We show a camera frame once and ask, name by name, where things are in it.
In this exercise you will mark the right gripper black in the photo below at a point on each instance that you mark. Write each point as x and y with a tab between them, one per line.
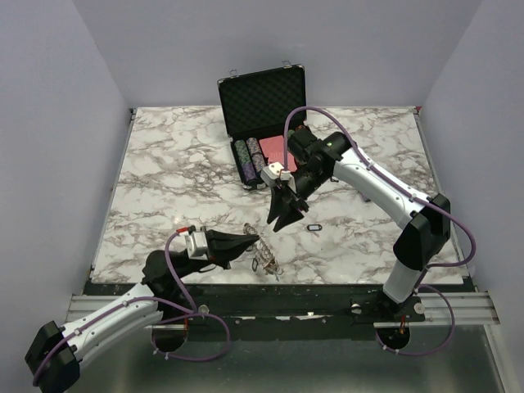
287	216

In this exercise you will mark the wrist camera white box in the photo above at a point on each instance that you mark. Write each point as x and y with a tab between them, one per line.
195	242
274	175

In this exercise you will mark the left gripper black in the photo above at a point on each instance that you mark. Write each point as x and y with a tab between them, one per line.
223	246

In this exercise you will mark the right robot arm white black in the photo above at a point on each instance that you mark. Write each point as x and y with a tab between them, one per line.
423	220

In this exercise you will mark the silver disc keyring holder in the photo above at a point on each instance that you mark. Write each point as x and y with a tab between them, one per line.
263	258

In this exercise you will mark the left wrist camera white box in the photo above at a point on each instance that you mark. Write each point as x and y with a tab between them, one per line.
195	242

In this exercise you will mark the black poker chip case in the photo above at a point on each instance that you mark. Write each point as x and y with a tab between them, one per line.
256	105

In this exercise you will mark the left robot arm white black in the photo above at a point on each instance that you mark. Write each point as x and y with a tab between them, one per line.
57	352

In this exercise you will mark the key with black tag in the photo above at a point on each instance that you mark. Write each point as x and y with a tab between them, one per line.
313	228

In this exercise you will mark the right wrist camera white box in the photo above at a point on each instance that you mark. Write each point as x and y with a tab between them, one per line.
274	175

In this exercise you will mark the pink playing card deck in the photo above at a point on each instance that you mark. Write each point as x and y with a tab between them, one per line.
272	149

